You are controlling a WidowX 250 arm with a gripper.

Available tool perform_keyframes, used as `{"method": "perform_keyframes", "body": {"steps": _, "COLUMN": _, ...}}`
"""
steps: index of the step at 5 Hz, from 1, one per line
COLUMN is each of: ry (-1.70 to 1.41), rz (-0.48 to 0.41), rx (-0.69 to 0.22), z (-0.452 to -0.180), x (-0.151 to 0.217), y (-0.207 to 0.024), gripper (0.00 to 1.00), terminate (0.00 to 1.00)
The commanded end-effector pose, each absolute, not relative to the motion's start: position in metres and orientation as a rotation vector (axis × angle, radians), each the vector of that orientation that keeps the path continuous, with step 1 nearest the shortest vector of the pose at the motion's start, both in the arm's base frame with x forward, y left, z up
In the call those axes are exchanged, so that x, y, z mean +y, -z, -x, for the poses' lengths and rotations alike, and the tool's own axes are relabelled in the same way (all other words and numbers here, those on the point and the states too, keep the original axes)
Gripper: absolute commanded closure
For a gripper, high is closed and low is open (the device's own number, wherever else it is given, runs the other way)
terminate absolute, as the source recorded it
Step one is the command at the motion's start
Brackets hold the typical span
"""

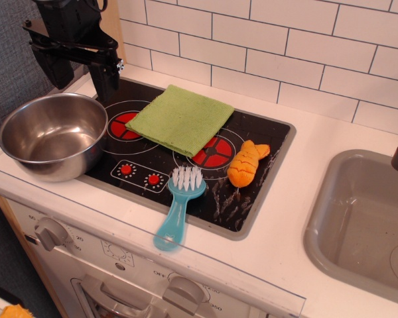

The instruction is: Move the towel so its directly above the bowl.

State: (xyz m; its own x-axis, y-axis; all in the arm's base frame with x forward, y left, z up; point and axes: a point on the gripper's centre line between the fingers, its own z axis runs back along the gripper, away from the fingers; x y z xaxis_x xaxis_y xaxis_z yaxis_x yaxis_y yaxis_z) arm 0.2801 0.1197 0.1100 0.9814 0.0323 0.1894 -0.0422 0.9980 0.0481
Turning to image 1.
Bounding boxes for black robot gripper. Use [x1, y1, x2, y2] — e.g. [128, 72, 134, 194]
[23, 1, 124, 102]

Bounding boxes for red left stove knob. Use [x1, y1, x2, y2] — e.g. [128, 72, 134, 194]
[120, 164, 133, 176]

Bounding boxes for red stove knob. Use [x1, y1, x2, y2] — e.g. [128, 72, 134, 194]
[120, 164, 133, 176]
[147, 174, 161, 186]

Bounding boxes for green microfiber cloth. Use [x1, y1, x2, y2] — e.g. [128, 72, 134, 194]
[125, 85, 234, 158]

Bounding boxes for red right stove knob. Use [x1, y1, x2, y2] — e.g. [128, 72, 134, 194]
[147, 174, 161, 186]

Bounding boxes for stainless steel pot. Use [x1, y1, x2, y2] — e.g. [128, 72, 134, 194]
[0, 93, 108, 182]

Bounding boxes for black toy stovetop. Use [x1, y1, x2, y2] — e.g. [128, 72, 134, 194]
[81, 79, 296, 240]

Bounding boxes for blue dish brush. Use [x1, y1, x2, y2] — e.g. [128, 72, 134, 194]
[153, 166, 206, 251]

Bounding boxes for grey timer knob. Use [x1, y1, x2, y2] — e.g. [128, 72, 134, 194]
[34, 217, 68, 251]

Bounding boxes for orange plush fish toy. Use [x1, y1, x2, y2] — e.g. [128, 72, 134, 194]
[227, 140, 271, 188]

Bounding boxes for grey oven temperature knob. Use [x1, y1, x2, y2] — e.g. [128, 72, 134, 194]
[163, 276, 205, 315]

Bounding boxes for grey toy sink basin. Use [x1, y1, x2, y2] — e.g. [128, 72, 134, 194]
[304, 150, 398, 303]

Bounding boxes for grey oven door handle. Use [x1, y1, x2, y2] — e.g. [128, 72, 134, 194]
[71, 274, 153, 317]

